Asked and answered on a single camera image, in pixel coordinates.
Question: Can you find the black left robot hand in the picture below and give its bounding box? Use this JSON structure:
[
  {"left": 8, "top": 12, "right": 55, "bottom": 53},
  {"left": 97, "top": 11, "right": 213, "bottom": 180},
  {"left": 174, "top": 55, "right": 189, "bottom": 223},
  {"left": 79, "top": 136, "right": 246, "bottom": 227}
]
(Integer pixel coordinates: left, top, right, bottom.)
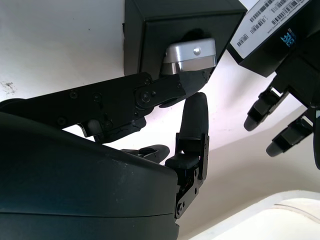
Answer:
[{"left": 243, "top": 34, "right": 320, "bottom": 171}]

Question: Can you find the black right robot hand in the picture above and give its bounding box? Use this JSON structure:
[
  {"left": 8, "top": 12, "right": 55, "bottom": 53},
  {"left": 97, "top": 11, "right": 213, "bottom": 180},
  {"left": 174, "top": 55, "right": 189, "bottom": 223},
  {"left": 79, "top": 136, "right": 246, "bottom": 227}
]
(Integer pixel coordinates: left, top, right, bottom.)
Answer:
[{"left": 0, "top": 71, "right": 212, "bottom": 240}]

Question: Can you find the black box lid with label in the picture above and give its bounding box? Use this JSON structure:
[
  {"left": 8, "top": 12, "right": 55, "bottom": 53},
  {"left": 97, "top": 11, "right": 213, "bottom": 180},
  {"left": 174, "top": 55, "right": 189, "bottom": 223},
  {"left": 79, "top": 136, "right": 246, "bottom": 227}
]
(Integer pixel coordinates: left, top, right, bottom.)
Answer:
[{"left": 226, "top": 0, "right": 320, "bottom": 78}]

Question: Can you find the small silver depth camera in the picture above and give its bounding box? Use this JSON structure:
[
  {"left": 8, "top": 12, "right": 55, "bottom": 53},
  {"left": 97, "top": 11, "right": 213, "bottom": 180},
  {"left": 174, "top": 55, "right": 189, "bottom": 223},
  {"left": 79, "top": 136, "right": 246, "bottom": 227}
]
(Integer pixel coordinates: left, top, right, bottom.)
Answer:
[{"left": 159, "top": 37, "right": 217, "bottom": 76}]

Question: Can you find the black camera box base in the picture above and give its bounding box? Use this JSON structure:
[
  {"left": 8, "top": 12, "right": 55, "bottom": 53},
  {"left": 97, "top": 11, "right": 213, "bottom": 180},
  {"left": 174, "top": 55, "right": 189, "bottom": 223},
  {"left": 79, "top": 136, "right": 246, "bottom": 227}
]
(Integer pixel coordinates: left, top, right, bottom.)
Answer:
[{"left": 122, "top": 0, "right": 248, "bottom": 77}]

